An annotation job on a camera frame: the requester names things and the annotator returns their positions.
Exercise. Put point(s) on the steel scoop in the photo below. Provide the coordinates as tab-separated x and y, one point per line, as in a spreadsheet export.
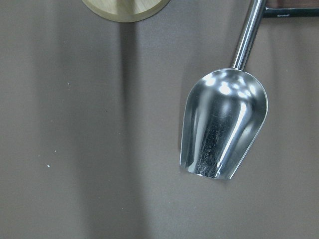
225	110

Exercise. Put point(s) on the round wooden stand base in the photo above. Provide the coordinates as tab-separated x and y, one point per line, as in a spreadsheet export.
125	11

